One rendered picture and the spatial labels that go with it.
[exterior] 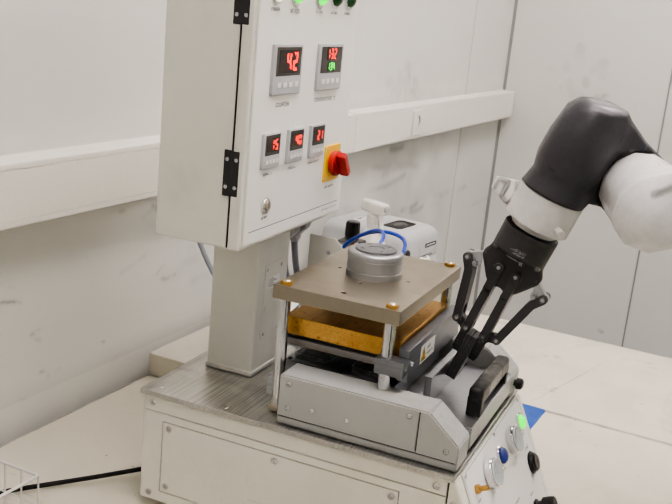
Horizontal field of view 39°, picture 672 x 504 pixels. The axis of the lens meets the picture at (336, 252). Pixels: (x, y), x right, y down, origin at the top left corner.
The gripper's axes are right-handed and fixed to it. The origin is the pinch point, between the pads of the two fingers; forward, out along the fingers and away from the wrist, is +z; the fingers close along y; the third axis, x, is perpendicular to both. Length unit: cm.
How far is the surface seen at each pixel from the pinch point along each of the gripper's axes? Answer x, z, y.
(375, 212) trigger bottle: 77, 15, -41
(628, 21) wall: 240, -40, -31
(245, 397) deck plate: -11.5, 18.2, -22.3
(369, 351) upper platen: -10.1, 2.4, -9.9
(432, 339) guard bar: -2.1, -0.3, -4.4
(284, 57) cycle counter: -8.9, -26.3, -37.7
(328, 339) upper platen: -10.1, 4.2, -15.6
